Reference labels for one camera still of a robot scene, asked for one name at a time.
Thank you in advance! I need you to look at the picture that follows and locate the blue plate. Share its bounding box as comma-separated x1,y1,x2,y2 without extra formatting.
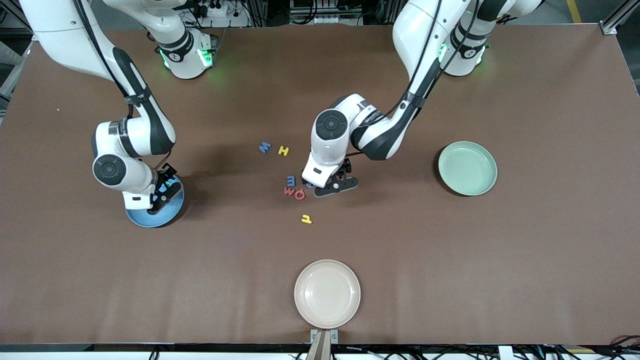
125,175,185,229

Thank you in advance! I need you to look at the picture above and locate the green plate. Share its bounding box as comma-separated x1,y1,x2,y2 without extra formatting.
438,141,498,197

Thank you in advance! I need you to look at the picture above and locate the beige plate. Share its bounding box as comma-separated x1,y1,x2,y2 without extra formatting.
294,259,361,330

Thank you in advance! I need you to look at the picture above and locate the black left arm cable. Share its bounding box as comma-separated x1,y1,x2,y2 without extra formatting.
350,0,483,157

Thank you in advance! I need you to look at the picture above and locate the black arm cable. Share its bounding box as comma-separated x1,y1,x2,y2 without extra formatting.
72,0,173,173
350,0,483,157

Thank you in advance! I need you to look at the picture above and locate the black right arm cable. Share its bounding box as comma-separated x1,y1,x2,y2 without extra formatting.
72,0,173,173

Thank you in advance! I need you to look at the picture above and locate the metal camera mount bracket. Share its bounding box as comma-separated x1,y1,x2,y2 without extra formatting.
306,329,339,360

